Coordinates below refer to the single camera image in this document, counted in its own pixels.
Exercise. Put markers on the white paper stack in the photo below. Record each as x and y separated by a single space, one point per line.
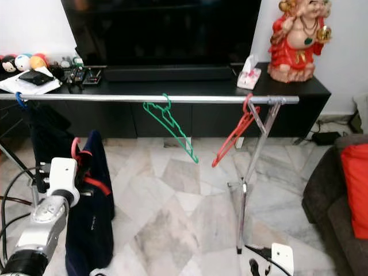
14 86

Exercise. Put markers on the red cushion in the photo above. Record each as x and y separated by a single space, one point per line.
356 190

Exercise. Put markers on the green black electronic gadget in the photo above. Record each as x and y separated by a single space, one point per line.
76 69

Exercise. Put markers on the white tissue box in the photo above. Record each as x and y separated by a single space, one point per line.
248 75

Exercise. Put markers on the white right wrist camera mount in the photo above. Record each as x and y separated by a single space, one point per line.
282 260

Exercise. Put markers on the dark grey fabric sofa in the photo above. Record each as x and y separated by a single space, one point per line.
328 207

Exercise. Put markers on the red plastic hanger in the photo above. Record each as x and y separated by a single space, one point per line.
236 131
74 148

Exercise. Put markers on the navy shirt with red trim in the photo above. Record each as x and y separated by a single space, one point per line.
92 230

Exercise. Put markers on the black TV cabinet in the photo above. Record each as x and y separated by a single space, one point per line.
218 115

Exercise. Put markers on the white blue plush toy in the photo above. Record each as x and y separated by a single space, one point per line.
22 62

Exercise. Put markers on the black wallet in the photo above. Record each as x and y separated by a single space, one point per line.
35 77

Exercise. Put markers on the red laughing Buddha statue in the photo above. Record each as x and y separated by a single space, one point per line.
296 49

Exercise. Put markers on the black soundbar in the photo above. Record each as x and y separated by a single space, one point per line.
167 73

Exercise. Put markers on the orange round plush toy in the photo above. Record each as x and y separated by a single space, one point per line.
38 61

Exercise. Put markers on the silver rack bar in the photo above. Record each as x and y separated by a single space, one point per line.
121 98

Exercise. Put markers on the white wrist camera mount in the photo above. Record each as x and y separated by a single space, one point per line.
282 260
63 178

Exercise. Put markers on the green plastic hanger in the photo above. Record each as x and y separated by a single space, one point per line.
172 125

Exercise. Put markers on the small black stand gadget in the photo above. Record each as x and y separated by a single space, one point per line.
92 77

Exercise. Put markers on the blue plastic hanger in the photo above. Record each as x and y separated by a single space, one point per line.
20 101

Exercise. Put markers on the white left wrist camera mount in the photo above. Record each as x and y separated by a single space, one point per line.
63 178

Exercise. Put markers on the black television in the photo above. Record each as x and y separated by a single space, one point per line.
161 31

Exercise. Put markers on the black power adapter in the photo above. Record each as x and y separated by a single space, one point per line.
326 138

